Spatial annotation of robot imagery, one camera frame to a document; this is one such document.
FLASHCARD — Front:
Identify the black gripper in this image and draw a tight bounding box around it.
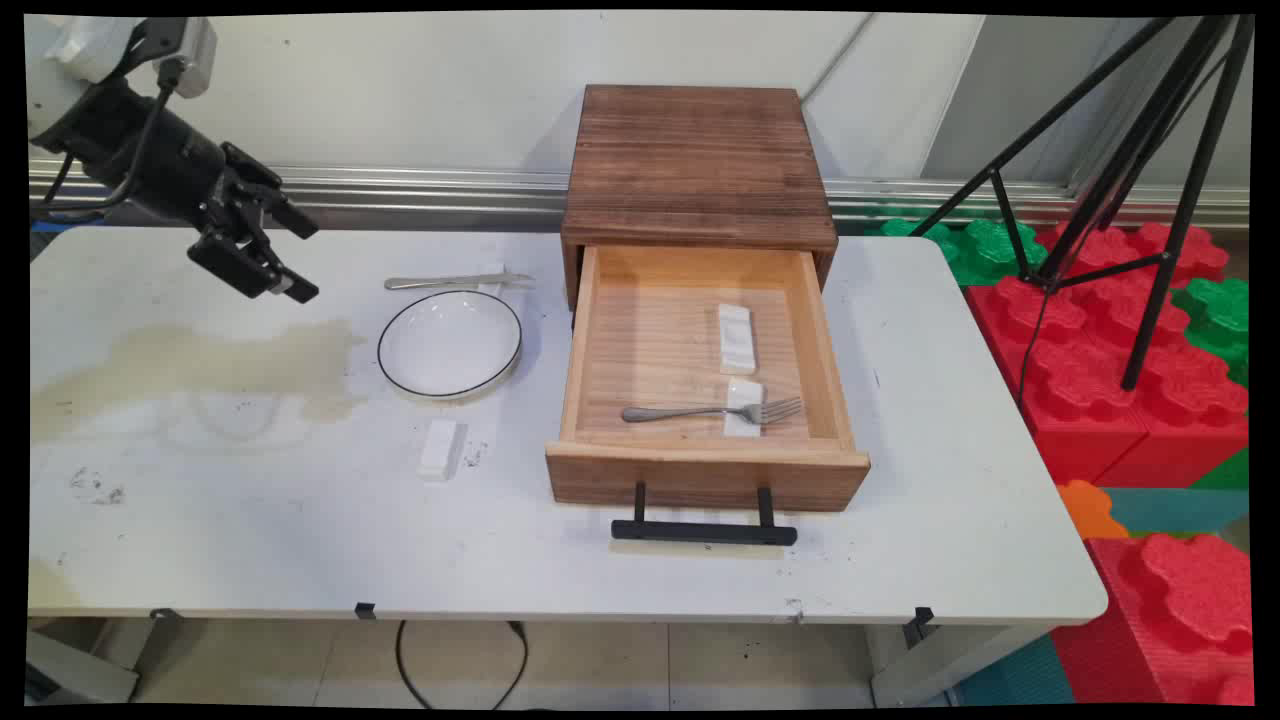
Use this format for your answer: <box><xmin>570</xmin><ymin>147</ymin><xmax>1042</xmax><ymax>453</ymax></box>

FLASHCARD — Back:
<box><xmin>35</xmin><ymin>80</ymin><xmax>319</xmax><ymax>303</ymax></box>

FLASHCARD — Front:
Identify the silver table knife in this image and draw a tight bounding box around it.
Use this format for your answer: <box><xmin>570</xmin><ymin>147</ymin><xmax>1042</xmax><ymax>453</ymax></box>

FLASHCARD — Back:
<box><xmin>384</xmin><ymin>270</ymin><xmax>536</xmax><ymax>292</ymax></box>

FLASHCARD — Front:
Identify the white plate with black rim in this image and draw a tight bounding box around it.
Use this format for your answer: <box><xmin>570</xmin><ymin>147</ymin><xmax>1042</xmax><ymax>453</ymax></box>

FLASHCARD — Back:
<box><xmin>377</xmin><ymin>290</ymin><xmax>524</xmax><ymax>402</ymax></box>

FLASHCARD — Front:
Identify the light wooden drawer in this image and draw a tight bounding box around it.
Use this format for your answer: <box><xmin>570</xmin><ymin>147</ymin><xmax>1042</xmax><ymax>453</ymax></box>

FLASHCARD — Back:
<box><xmin>545</xmin><ymin>245</ymin><xmax>871</xmax><ymax>513</ymax></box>

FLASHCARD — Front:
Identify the dark wooden cabinet box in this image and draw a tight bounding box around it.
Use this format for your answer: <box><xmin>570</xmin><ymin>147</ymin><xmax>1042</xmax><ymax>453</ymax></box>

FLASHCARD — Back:
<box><xmin>560</xmin><ymin>85</ymin><xmax>839</xmax><ymax>311</ymax></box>

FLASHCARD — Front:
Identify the silver fork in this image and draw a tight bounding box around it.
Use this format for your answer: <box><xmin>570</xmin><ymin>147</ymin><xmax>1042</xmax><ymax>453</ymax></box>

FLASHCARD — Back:
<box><xmin>621</xmin><ymin>397</ymin><xmax>804</xmax><ymax>426</ymax></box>

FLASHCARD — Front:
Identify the grey table leg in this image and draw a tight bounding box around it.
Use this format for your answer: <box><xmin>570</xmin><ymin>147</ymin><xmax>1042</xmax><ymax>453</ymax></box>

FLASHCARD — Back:
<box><xmin>25</xmin><ymin>610</ymin><xmax>183</xmax><ymax>706</ymax></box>
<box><xmin>870</xmin><ymin>620</ymin><xmax>1051</xmax><ymax>709</ymax></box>

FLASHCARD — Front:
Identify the green foam block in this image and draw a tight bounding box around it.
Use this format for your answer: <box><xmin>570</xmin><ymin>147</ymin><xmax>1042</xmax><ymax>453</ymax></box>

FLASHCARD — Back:
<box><xmin>865</xmin><ymin>218</ymin><xmax>1051</xmax><ymax>287</ymax></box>
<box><xmin>1170</xmin><ymin>277</ymin><xmax>1251</xmax><ymax>387</ymax></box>

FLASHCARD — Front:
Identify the orange foam piece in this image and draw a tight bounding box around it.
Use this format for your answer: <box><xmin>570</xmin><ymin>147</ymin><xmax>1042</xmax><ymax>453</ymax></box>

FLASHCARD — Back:
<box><xmin>1057</xmin><ymin>480</ymin><xmax>1131</xmax><ymax>542</ymax></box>

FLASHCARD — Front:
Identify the teal foam mat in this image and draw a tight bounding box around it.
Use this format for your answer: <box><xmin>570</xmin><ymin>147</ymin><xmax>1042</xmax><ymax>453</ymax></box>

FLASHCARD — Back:
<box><xmin>1105</xmin><ymin>487</ymin><xmax>1251</xmax><ymax>537</ymax></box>

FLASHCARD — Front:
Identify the aluminium wall rail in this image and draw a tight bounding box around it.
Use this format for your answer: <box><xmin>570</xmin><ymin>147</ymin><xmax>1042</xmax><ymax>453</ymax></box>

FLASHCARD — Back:
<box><xmin>30</xmin><ymin>160</ymin><xmax>1251</xmax><ymax>233</ymax></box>

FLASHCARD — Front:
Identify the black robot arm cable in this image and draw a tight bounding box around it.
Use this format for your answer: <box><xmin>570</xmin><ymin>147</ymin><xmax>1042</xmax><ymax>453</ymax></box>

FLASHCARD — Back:
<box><xmin>30</xmin><ymin>55</ymin><xmax>186</xmax><ymax>219</ymax></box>

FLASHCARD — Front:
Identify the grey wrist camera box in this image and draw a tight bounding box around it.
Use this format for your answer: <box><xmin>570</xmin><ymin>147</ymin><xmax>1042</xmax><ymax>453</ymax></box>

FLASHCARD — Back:
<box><xmin>135</xmin><ymin>17</ymin><xmax>218</xmax><ymax>99</ymax></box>

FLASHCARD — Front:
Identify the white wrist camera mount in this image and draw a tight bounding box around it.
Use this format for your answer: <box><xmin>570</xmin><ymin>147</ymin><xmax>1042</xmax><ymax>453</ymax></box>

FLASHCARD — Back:
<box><xmin>45</xmin><ymin>17</ymin><xmax>136</xmax><ymax>83</ymax></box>

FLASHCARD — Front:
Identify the black cable under table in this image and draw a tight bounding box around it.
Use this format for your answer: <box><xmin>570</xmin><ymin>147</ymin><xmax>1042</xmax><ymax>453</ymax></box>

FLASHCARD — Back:
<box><xmin>395</xmin><ymin>620</ymin><xmax>529</xmax><ymax>711</ymax></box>

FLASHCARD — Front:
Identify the black metal drawer handle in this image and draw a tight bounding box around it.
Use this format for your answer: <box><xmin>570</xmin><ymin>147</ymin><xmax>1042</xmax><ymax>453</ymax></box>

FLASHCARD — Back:
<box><xmin>610</xmin><ymin>482</ymin><xmax>799</xmax><ymax>547</ymax></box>

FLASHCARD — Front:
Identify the thin black tripod cable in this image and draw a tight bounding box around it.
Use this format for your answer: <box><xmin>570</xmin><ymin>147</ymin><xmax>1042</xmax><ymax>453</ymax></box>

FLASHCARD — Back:
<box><xmin>1015</xmin><ymin>285</ymin><xmax>1051</xmax><ymax>411</ymax></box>

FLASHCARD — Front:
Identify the black camera tripod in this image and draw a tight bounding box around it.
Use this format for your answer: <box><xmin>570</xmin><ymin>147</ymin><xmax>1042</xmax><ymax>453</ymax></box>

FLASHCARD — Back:
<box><xmin>910</xmin><ymin>15</ymin><xmax>1256</xmax><ymax>391</ymax></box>

